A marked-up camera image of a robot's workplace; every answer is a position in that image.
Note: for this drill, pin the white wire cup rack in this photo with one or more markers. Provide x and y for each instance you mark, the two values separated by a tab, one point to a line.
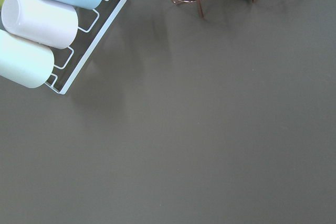
93	23

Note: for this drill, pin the mint green cup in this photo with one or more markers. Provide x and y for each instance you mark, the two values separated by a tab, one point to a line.
25	62

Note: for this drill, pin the pink cup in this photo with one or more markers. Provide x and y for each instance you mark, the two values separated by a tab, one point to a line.
47	22

